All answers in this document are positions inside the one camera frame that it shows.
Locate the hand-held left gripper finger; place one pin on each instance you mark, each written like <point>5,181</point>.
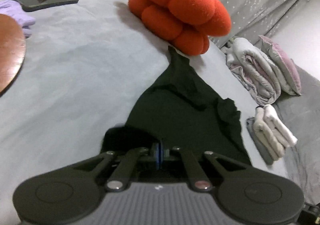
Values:
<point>162,153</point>
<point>157,153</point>

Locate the black garment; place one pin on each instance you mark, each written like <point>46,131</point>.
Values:
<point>180,105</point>

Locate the beige folded garment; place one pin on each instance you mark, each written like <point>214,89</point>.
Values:
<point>262,137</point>
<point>271,132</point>

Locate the light grey bed sheet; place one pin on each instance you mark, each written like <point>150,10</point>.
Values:
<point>75,77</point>

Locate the white folded garment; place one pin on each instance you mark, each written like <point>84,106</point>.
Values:
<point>277,122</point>

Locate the folded grey pink quilt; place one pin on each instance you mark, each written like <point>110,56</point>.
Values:
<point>252,65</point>

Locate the dark grey blanket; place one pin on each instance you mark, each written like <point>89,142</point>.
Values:
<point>300,120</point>

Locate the orange pumpkin plush pillow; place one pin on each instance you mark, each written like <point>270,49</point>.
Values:
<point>180,5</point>

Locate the pink grey pillow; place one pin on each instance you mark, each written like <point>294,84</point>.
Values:
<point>282,62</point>

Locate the brown wooden hand mirror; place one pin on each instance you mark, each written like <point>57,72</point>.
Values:
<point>10,50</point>

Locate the lilac cloth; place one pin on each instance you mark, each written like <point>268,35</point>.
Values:
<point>17,13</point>

